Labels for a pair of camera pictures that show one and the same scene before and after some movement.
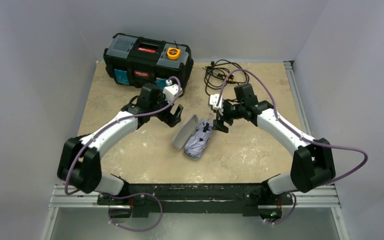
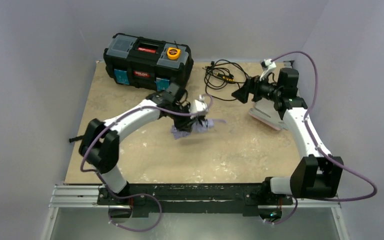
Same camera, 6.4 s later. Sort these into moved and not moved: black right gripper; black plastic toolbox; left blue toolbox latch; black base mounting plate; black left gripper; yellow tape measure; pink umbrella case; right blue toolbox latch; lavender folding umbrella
Moved: black left gripper; black right gripper; pink umbrella case; lavender folding umbrella
Not moved: left blue toolbox latch; yellow tape measure; black plastic toolbox; right blue toolbox latch; black base mounting plate
